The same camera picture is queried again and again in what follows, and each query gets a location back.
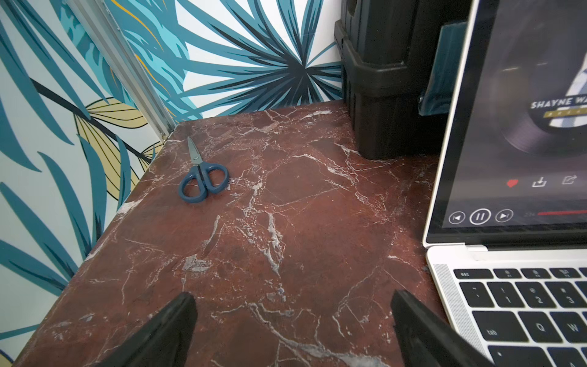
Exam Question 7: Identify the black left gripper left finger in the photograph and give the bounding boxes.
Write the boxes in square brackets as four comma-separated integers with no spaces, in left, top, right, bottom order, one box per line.
[98,292,198,366]

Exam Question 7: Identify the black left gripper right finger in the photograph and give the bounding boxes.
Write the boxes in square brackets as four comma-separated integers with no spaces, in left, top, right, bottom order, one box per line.
[391,290,493,366]

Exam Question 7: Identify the silver laptop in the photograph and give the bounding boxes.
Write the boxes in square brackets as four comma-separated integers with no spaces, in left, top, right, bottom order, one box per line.
[423,1,586,366]

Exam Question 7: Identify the black plastic toolbox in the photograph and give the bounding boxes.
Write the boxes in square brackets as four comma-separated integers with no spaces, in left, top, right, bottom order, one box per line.
[334,1,471,160]

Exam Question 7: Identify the left aluminium frame post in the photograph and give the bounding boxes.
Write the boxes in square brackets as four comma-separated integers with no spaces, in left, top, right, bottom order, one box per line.
[66,0,175,142]

